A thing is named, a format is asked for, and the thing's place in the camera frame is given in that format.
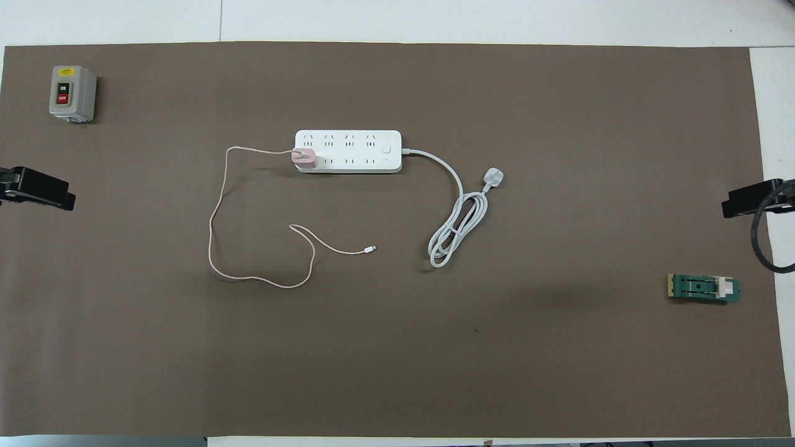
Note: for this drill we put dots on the grey on-off switch box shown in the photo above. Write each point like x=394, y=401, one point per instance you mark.
x=71, y=93

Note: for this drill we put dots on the pink charger block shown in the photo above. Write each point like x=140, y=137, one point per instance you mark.
x=305, y=159

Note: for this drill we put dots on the brown table mat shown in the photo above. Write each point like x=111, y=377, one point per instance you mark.
x=497, y=360

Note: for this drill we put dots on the white power strip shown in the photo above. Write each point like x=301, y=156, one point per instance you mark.
x=354, y=151

